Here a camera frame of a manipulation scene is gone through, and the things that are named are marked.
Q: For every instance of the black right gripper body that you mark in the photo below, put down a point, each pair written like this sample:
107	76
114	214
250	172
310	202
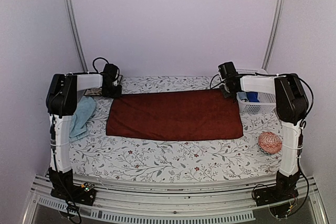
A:
228	93

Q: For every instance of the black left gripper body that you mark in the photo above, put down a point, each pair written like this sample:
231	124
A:
112	92

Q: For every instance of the dark red towel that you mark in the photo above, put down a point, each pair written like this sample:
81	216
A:
198	115

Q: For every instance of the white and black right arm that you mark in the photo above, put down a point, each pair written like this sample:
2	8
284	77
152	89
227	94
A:
291	108

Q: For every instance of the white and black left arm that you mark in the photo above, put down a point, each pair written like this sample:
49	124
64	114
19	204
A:
61	104

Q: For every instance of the floral dark-rimmed tray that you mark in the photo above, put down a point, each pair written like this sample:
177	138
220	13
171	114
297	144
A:
97	92

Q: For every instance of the blue object in basket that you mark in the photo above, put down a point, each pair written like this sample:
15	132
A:
252	97

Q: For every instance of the light blue towel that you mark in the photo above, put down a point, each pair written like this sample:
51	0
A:
84	111

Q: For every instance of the white perforated plastic basket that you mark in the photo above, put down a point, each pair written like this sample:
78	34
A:
258	98

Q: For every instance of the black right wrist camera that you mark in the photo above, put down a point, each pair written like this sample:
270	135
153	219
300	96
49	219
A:
227	70

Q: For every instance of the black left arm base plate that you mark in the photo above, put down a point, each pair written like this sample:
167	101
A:
84	194

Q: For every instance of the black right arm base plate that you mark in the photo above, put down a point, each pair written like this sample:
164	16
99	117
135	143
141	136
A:
265	195

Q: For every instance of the aluminium front rail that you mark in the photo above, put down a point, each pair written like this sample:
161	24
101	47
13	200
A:
120	201

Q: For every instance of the aluminium frame post right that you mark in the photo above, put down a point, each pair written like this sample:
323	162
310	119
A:
273	33

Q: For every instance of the aluminium frame post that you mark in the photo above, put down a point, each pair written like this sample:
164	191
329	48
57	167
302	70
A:
273	33
75	34

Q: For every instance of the aluminium frame post left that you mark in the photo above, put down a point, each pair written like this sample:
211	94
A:
75	34

